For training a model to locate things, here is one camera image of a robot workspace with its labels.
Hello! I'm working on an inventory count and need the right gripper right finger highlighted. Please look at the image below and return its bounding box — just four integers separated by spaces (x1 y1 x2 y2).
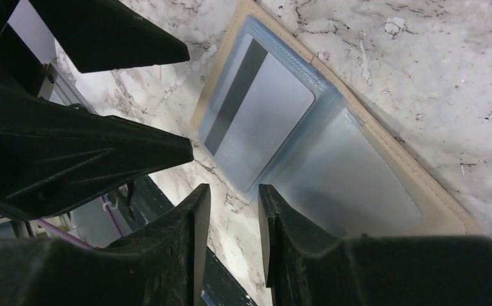
258 184 492 305

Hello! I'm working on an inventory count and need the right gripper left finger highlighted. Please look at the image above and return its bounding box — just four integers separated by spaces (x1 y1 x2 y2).
0 184 211 305

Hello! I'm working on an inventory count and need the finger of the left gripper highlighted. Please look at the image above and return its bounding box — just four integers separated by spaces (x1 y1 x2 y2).
31 0 190 73
0 84 193 220

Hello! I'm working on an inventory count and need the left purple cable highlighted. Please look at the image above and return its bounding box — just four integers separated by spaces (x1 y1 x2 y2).
34 196 124 250

